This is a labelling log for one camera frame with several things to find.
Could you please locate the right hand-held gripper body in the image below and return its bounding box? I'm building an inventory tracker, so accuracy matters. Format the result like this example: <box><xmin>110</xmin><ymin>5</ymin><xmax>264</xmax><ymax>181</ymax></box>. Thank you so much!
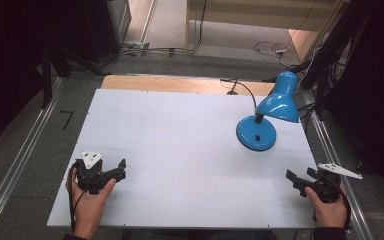
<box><xmin>311</xmin><ymin>162</ymin><xmax>364</xmax><ymax>204</ymax></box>

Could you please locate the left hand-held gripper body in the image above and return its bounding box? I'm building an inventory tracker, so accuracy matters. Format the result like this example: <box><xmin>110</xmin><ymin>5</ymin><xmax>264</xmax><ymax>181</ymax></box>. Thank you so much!
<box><xmin>75</xmin><ymin>150</ymin><xmax>115</xmax><ymax>196</ymax></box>

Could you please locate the person's right hand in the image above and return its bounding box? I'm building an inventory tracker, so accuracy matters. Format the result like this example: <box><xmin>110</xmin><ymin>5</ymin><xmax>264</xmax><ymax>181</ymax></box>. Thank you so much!
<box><xmin>304</xmin><ymin>185</ymin><xmax>350</xmax><ymax>230</ymax></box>

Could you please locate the person's left hand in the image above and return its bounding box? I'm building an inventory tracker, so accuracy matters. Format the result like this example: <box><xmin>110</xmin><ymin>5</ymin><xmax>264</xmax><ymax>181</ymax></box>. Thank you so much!
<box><xmin>65</xmin><ymin>167</ymin><xmax>117</xmax><ymax>240</ymax></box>

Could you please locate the person's right sleeve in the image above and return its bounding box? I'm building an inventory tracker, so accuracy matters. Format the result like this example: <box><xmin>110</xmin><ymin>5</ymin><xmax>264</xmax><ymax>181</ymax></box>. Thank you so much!
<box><xmin>312</xmin><ymin>226</ymin><xmax>349</xmax><ymax>240</ymax></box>

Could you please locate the person's sleeve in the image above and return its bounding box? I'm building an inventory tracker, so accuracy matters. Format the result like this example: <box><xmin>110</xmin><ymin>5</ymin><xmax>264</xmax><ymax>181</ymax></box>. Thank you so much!
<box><xmin>312</xmin><ymin>226</ymin><xmax>349</xmax><ymax>240</ymax></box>
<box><xmin>62</xmin><ymin>233</ymin><xmax>90</xmax><ymax>240</ymax></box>

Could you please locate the person's left sleeve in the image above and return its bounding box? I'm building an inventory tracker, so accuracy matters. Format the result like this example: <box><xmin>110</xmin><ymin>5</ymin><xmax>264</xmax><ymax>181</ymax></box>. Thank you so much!
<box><xmin>62</xmin><ymin>233</ymin><xmax>90</xmax><ymax>240</ymax></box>

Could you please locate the blue desk lamp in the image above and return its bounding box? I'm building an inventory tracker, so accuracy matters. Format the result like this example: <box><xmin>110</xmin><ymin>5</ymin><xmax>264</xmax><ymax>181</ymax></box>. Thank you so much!
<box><xmin>235</xmin><ymin>70</ymin><xmax>301</xmax><ymax>152</ymax></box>

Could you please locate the wooden table board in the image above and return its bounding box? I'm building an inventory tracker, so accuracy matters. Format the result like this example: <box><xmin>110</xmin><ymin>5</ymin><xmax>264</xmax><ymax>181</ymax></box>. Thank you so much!
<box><xmin>100</xmin><ymin>74</ymin><xmax>276</xmax><ymax>97</ymax></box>

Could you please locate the black metal stand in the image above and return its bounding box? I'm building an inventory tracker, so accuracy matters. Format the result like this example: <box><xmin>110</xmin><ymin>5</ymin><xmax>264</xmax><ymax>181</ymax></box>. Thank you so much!
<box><xmin>33</xmin><ymin>43</ymin><xmax>111</xmax><ymax>110</ymax></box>

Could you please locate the grey power strip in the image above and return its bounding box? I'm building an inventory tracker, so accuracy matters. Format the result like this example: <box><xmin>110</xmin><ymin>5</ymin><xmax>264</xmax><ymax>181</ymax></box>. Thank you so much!
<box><xmin>122</xmin><ymin>40</ymin><xmax>151</xmax><ymax>57</ymax></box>

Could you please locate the light wooden furniture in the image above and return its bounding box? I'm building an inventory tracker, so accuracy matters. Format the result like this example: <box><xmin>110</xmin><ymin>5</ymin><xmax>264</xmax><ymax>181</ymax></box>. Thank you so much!
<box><xmin>183</xmin><ymin>0</ymin><xmax>350</xmax><ymax>64</ymax></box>

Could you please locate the aluminium floor rail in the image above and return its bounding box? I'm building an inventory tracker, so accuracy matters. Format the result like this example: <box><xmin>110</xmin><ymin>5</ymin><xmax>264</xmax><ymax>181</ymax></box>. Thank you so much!
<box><xmin>301</xmin><ymin>90</ymin><xmax>376</xmax><ymax>240</ymax></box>
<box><xmin>0</xmin><ymin>77</ymin><xmax>65</xmax><ymax>240</ymax></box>

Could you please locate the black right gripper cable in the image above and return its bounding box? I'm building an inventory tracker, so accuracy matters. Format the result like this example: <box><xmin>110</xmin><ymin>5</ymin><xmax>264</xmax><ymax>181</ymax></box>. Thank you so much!
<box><xmin>326</xmin><ymin>175</ymin><xmax>353</xmax><ymax>232</ymax></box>

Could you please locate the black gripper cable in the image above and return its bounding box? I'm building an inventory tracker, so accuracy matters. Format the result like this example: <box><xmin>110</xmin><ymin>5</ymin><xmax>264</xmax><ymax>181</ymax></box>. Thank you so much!
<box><xmin>67</xmin><ymin>161</ymin><xmax>86</xmax><ymax>234</ymax></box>
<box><xmin>326</xmin><ymin>175</ymin><xmax>353</xmax><ymax>232</ymax></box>

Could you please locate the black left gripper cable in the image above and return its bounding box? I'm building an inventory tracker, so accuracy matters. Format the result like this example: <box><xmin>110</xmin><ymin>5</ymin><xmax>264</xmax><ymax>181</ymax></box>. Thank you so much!
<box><xmin>67</xmin><ymin>161</ymin><xmax>86</xmax><ymax>234</ymax></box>

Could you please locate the black lamp cable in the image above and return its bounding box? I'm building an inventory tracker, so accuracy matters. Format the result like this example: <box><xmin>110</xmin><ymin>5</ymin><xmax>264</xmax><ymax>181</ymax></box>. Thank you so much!
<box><xmin>219</xmin><ymin>78</ymin><xmax>258</xmax><ymax>110</ymax></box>

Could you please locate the black stand with cables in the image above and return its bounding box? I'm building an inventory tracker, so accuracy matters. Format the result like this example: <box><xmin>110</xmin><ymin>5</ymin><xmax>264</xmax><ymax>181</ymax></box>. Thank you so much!
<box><xmin>263</xmin><ymin>0</ymin><xmax>374</xmax><ymax>118</ymax></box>

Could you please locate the white floor cable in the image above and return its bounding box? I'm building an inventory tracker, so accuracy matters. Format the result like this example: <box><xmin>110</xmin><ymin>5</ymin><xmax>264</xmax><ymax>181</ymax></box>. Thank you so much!
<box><xmin>252</xmin><ymin>40</ymin><xmax>314</xmax><ymax>69</ymax></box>

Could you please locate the black floor cable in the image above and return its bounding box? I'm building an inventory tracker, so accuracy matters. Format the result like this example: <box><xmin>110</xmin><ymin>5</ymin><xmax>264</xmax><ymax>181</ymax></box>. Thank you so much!
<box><xmin>96</xmin><ymin>0</ymin><xmax>209</xmax><ymax>66</ymax></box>

